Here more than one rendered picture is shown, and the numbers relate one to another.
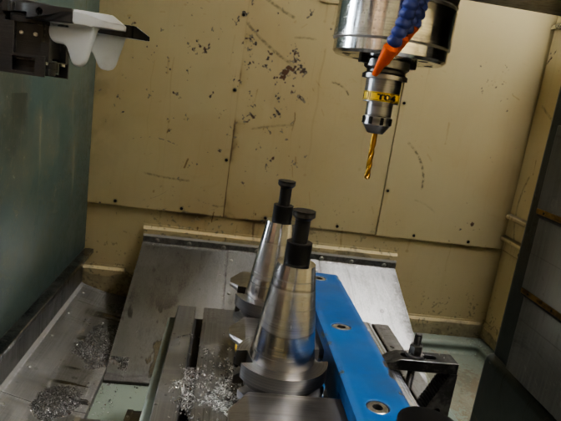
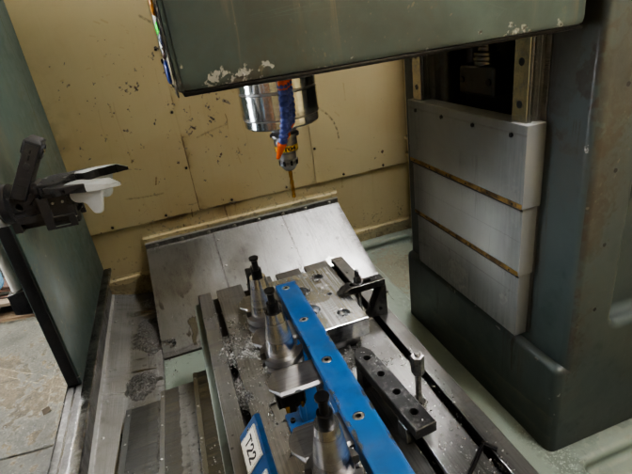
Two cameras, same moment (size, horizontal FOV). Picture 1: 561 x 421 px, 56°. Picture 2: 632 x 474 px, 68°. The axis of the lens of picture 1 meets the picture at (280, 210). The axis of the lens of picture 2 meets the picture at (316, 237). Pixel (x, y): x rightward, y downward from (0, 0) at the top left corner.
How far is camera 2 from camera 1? 0.35 m
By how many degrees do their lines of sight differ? 15
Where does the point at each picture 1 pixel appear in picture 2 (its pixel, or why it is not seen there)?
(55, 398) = (139, 384)
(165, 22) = (94, 76)
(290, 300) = (276, 328)
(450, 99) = not seen: hidden behind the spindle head
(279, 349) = (278, 349)
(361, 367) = (317, 340)
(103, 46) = not seen: hidden behind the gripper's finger
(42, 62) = (74, 216)
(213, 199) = (187, 199)
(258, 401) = (277, 374)
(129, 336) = (168, 323)
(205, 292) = (209, 271)
